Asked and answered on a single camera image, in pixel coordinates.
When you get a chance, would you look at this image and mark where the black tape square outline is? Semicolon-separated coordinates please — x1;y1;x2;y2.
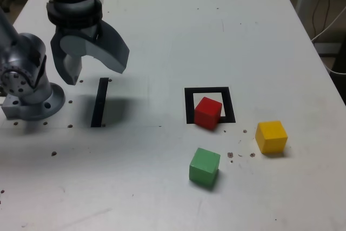
184;87;236;125

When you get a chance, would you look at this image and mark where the red cube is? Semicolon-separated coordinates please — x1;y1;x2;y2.
194;96;223;130

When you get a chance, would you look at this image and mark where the grey power strip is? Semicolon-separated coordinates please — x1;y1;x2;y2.
313;42;346;57

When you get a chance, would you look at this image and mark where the white cable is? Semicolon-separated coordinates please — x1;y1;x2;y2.
310;5;346;75

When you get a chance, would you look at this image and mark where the black cable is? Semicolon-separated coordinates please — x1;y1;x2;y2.
311;0;332;38

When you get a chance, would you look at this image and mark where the black tape strip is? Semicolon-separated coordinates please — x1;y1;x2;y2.
90;77;109;128

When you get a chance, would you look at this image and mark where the yellow cube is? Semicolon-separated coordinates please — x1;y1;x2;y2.
255;120;289;155

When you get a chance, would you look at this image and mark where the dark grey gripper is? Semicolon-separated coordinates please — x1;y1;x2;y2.
50;21;130;85

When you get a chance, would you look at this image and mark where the green cube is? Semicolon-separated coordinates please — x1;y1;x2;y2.
188;147;221;188

